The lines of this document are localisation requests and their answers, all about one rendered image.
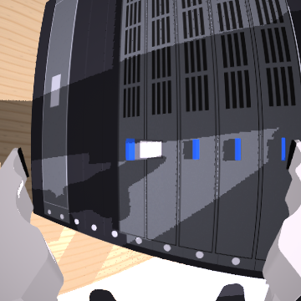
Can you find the black server rack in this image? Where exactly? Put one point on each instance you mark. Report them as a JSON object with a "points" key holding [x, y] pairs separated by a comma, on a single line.
{"points": [[208, 90]]}

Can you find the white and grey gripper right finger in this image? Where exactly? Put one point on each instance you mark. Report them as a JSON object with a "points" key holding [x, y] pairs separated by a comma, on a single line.
{"points": [[282, 269]]}

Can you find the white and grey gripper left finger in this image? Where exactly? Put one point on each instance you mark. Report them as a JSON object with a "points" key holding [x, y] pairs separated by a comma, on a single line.
{"points": [[28, 269]]}

